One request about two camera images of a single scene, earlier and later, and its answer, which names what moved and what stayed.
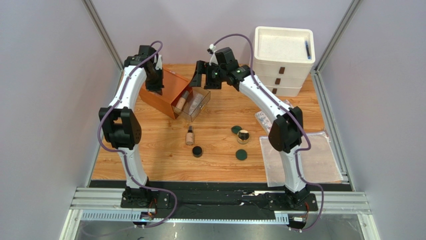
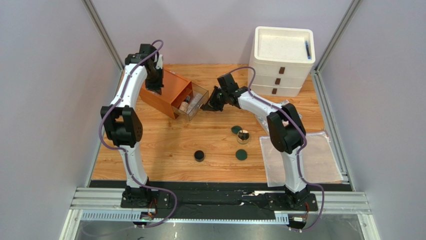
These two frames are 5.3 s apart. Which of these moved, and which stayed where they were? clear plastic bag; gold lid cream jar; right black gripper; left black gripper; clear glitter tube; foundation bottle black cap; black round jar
Moved: black round jar; foundation bottle black cap; right black gripper
Stayed: clear glitter tube; gold lid cream jar; left black gripper; clear plastic bag
